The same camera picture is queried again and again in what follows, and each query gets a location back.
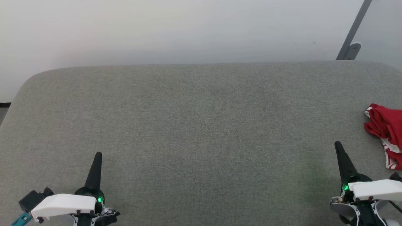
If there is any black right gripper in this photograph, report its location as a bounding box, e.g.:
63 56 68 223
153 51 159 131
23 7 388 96
330 141 377 224

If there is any red and white jersey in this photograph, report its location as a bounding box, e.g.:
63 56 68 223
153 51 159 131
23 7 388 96
364 103 402 170

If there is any teal cable connector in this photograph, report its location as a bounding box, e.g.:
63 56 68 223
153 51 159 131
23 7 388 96
11 212 32 226

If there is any grey fabric sofa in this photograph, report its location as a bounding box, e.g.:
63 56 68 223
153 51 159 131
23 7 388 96
0 60 402 226

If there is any thin black cable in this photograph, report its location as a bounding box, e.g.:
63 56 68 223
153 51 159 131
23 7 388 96
388 200 402 214

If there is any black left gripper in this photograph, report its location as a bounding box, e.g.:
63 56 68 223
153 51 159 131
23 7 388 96
74 152 121 226

